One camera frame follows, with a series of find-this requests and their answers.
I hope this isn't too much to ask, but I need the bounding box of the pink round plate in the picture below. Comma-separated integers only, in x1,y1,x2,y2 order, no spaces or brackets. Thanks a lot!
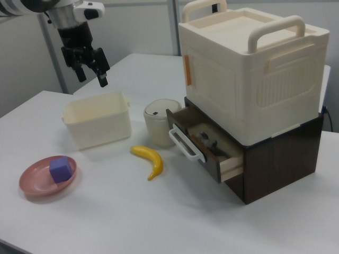
19,155,78,197

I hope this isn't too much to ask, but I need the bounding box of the cream plastic open bin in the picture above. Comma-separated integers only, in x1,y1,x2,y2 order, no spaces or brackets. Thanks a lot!
61,91,132,151

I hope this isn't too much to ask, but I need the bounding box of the black and white panda toy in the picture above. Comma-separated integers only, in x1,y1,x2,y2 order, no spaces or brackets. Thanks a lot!
194,130,218,150

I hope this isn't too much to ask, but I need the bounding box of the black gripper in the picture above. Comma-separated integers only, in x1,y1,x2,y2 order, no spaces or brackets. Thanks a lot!
57,22,111,87

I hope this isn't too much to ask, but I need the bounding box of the dark brown wooden cabinet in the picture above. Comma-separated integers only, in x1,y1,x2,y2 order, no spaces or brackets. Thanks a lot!
184,96,324,205

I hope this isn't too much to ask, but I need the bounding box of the purple foam cube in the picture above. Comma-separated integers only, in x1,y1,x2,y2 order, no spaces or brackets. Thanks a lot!
49,156,73,184

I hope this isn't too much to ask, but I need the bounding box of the yellow toy banana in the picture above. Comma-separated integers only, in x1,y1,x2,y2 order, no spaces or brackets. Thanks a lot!
130,144,164,182

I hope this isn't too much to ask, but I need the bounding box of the brown drawer with white handle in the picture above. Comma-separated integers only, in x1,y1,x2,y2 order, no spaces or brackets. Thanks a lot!
166,107,244,184

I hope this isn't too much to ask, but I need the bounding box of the orange tape strip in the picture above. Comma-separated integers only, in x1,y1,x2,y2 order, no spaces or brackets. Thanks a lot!
183,55,193,87

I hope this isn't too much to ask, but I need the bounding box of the black wall cable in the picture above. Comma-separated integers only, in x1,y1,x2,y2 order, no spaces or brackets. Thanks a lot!
321,105,333,133

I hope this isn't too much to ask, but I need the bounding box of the small cream lidded trash can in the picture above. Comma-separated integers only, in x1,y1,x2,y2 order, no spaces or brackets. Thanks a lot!
144,98,183,147

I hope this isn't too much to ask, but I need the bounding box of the cream plastic storage box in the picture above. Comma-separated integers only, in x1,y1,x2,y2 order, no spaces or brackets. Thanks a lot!
177,0,331,146

